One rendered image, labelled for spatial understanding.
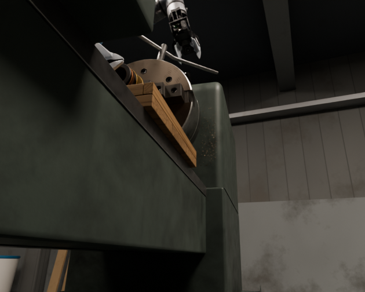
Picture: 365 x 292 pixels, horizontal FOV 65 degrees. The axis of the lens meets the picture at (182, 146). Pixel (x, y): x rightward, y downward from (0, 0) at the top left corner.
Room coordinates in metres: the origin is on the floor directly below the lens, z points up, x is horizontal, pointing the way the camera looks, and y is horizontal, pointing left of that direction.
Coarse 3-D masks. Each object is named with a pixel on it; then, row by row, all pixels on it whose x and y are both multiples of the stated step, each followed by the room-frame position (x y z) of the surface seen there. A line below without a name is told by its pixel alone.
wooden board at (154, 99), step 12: (144, 84) 0.36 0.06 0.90; (144, 96) 0.36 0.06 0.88; (156, 96) 0.37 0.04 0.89; (156, 108) 0.37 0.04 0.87; (168, 108) 0.42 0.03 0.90; (156, 120) 0.40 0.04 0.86; (168, 120) 0.43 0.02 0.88; (168, 132) 0.44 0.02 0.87; (180, 132) 0.50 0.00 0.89; (180, 144) 0.50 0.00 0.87; (192, 156) 0.60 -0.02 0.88
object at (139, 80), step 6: (120, 66) 0.60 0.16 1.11; (126, 66) 0.59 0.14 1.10; (120, 72) 0.63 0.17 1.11; (126, 72) 0.59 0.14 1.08; (132, 72) 0.60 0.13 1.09; (126, 78) 0.59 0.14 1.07; (132, 78) 0.60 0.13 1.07; (138, 78) 0.63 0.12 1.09; (126, 84) 0.60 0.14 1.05; (132, 84) 0.61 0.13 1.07
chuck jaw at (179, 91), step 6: (156, 84) 0.66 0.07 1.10; (162, 84) 0.66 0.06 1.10; (174, 84) 0.67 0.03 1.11; (180, 84) 0.66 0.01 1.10; (162, 90) 0.66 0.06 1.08; (168, 90) 0.67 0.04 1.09; (174, 90) 0.68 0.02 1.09; (180, 90) 0.66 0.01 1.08; (162, 96) 0.67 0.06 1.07; (168, 96) 0.67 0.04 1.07; (174, 96) 0.67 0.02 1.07; (180, 96) 0.67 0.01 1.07; (186, 96) 0.70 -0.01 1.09; (168, 102) 0.70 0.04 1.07; (174, 102) 0.70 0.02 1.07; (180, 102) 0.70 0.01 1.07; (186, 102) 0.70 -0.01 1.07
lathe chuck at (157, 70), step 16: (128, 64) 0.75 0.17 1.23; (144, 64) 0.74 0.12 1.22; (160, 64) 0.72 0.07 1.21; (144, 80) 0.73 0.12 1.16; (160, 80) 0.72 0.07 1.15; (176, 80) 0.71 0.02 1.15; (192, 96) 0.73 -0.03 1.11; (176, 112) 0.71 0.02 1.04; (192, 112) 0.72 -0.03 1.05; (192, 128) 0.76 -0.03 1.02
